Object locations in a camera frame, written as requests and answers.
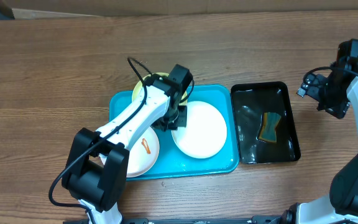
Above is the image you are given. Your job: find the yellow-green plate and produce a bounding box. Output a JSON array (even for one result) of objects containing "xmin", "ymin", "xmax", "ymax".
[{"xmin": 131, "ymin": 72, "xmax": 188, "ymax": 106}]

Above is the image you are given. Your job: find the green yellow sponge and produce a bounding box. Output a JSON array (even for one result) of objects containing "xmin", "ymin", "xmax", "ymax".
[{"xmin": 257, "ymin": 112, "xmax": 282, "ymax": 143}]

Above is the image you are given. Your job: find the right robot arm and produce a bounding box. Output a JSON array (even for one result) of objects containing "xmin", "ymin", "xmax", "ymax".
[{"xmin": 273, "ymin": 56, "xmax": 358, "ymax": 224}]

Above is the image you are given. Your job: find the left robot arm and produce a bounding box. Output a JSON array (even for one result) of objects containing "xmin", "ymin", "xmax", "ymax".
[{"xmin": 57, "ymin": 73, "xmax": 194, "ymax": 223}]

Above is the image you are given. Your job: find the teal plastic tray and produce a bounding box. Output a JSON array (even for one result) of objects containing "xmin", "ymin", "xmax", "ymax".
[{"xmin": 109, "ymin": 84, "xmax": 240, "ymax": 182}]

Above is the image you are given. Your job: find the black water tray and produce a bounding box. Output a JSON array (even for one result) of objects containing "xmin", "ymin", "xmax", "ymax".
[{"xmin": 231, "ymin": 82, "xmax": 301, "ymax": 164}]

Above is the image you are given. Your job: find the white plate with ketchup left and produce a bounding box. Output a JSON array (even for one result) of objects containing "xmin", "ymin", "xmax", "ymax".
[{"xmin": 99, "ymin": 124, "xmax": 160, "ymax": 179}]

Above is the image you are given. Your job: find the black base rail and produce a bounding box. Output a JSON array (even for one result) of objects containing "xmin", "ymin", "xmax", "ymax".
[{"xmin": 63, "ymin": 214, "xmax": 291, "ymax": 224}]

